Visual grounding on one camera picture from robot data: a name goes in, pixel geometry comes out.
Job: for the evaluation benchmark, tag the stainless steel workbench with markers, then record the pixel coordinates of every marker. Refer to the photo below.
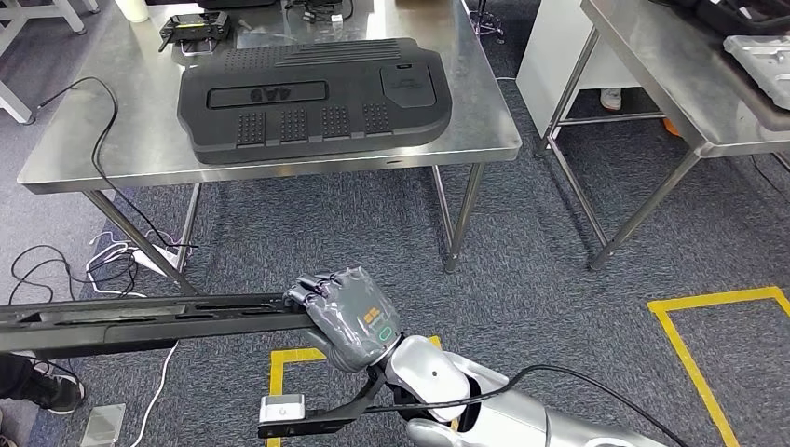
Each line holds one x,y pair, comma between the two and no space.
123,123
679,80

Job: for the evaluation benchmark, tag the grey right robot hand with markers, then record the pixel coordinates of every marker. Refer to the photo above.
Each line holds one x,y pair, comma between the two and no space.
352,321

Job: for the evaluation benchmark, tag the clear plastic sheet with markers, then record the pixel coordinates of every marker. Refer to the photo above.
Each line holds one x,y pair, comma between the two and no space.
278,37

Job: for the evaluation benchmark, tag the white cabinet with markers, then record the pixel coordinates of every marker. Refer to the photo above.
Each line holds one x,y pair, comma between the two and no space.
555,62

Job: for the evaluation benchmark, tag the long black plastic panel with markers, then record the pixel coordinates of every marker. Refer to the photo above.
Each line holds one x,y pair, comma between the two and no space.
154,333

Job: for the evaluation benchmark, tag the black equipment case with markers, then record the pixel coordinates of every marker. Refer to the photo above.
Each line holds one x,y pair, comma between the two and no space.
740,15

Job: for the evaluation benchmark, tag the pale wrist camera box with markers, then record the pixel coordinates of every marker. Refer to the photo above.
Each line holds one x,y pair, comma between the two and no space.
282,410

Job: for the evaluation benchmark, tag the large black engine cover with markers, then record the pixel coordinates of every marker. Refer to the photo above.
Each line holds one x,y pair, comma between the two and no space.
308,123

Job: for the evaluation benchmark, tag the tall white cup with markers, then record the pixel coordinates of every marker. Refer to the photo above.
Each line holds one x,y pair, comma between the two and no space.
131,9

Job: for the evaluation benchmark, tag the grey metal tray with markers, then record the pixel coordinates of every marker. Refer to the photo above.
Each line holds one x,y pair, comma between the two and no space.
762,62

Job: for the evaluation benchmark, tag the grey floor plate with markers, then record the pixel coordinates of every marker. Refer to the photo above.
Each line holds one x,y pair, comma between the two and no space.
102,426

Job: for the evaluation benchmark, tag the white power strip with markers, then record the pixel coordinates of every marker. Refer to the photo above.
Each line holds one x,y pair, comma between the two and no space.
154,259

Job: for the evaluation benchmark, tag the orange plastic bag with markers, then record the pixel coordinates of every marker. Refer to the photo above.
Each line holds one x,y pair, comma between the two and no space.
671,128

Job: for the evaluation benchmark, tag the black camera bracket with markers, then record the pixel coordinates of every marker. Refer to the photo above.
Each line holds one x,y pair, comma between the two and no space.
345,413

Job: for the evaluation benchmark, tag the white metal frame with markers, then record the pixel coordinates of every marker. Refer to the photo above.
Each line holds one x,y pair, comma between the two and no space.
15,102

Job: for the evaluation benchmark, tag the black remote controller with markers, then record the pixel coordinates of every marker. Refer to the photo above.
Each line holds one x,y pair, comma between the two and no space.
194,28

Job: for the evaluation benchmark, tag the yellow floor tape square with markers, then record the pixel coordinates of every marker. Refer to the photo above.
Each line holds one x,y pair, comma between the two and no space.
685,358

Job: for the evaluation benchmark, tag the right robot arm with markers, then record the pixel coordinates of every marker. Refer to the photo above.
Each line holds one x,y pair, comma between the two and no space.
426,382

